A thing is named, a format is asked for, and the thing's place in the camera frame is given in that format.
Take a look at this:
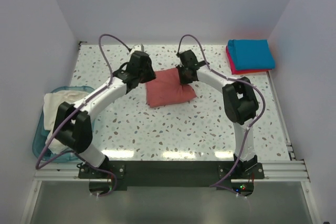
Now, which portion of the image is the salmon pink t shirt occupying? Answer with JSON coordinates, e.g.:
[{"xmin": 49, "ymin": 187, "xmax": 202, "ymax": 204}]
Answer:
[{"xmin": 145, "ymin": 68, "xmax": 197, "ymax": 108}]

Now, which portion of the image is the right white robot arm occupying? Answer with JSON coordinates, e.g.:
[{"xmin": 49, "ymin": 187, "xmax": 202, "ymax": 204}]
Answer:
[{"xmin": 176, "ymin": 50, "xmax": 266, "ymax": 165}]

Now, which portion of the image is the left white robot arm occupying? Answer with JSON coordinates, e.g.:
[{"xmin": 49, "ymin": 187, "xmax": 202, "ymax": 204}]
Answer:
[{"xmin": 51, "ymin": 50, "xmax": 156, "ymax": 168}]

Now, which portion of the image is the folded magenta t shirt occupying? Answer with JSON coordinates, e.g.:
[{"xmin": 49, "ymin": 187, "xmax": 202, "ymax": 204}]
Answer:
[{"xmin": 226, "ymin": 46, "xmax": 270, "ymax": 75}]

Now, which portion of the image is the folded blue t shirt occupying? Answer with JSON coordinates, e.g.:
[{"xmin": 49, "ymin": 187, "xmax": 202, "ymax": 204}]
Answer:
[{"xmin": 227, "ymin": 39, "xmax": 276, "ymax": 70}]

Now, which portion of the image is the cream white t shirt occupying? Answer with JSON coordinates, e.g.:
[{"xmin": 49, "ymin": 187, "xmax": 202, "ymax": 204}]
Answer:
[{"xmin": 43, "ymin": 90, "xmax": 89, "ymax": 144}]

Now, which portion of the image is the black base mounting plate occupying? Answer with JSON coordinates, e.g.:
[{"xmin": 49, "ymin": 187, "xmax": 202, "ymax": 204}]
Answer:
[{"xmin": 77, "ymin": 160, "xmax": 265, "ymax": 196}]

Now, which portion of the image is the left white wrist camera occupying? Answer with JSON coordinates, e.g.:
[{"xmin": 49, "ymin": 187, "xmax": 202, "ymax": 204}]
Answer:
[{"xmin": 130, "ymin": 44, "xmax": 144, "ymax": 54}]

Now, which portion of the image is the aluminium frame rail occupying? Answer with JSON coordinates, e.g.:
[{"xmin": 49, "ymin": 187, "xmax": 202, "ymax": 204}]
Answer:
[{"xmin": 21, "ymin": 159, "xmax": 322, "ymax": 223}]

